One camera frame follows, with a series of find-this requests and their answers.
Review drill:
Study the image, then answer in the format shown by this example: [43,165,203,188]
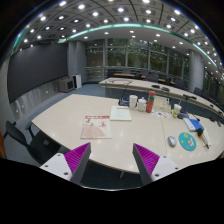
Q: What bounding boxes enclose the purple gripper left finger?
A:
[39,142,92,185]

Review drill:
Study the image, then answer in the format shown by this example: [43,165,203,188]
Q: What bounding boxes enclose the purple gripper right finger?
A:
[132,143,183,186]

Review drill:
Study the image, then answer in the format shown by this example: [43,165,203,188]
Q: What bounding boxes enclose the grey computer mouse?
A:
[167,136,177,147]

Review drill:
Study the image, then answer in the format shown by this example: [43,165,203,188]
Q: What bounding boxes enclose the round teal mouse pad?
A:
[178,132,197,152]

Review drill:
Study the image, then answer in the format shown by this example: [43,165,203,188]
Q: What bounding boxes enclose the black office chair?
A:
[3,120,62,166]

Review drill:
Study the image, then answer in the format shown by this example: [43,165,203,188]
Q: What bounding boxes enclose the red and white magazine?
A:
[80,115,112,139]

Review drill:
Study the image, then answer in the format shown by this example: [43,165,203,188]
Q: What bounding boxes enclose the red thermos bottle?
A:
[146,91,156,113]

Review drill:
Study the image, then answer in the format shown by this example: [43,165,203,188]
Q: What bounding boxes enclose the white booklet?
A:
[110,106,131,121]

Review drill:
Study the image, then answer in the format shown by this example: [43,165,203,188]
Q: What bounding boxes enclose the white lidded jar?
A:
[138,98,147,112]

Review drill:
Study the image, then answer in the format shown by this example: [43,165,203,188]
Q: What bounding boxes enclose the blue book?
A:
[183,118,204,132]

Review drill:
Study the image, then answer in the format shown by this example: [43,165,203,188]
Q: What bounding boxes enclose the green paper cup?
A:
[173,104,182,118]

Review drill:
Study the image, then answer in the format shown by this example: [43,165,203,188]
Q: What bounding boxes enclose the white mug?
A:
[129,95,138,110]

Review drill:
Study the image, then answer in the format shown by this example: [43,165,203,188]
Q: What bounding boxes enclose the grey box appliance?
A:
[59,79,74,93]

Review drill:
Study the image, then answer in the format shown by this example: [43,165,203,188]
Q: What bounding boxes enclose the white air purifier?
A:
[73,74,82,89]

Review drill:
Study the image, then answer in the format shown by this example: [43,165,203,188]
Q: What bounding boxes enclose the large black wall screen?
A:
[7,44,68,102]

